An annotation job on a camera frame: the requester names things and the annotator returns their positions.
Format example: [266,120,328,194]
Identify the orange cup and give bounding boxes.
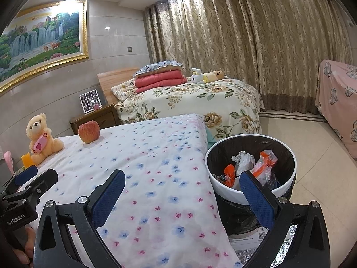
[22,152,35,169]

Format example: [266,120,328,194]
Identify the red apple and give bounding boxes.
[78,121,100,144]

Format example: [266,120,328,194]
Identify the beige patterned curtain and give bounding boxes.
[145,0,353,115]

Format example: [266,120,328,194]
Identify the gold framed landscape painting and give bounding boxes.
[0,0,89,94]

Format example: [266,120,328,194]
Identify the wooden nightstand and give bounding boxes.
[69,104,121,136]

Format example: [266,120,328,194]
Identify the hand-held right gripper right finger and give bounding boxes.
[239,170,331,268]

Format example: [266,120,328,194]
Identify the white trash bin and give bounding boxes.
[205,134,297,236]

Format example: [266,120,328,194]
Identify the orange plastic wrapper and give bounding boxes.
[252,150,278,185]

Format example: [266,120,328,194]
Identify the bed with floral bedspread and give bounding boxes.
[111,77,265,146]

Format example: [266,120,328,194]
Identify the white bunny plush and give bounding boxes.
[190,68,207,84]

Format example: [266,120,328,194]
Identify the cream teddy bear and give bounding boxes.
[26,113,64,166]

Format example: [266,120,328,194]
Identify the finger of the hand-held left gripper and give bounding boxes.
[0,165,39,195]
[17,169,58,201]

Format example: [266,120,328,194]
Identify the small orange wrapper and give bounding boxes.
[224,164,236,187]

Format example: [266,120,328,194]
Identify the white tissue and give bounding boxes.
[231,151,255,176]

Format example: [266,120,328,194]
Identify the pink object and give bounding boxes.
[3,151,14,175]

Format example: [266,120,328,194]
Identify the black and white photo frame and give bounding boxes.
[79,89,102,114]

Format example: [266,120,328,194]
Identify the blue dotted pillow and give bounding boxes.
[133,61,185,77]

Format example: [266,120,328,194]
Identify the silver foil sheet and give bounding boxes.
[227,225,297,268]

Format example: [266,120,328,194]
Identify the yellow plush toy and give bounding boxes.
[203,68,228,83]

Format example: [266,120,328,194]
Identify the floral pillow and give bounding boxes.
[111,78,137,102]

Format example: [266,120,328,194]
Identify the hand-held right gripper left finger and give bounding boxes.
[33,169,126,268]

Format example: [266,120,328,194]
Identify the folded red blanket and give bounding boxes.
[135,70,188,94]

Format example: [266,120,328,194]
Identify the wooden headboard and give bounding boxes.
[97,67,140,107]

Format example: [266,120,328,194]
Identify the pink cloth covered furniture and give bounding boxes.
[315,59,357,161]

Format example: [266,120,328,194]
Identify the person's left hand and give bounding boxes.
[15,226,37,264]

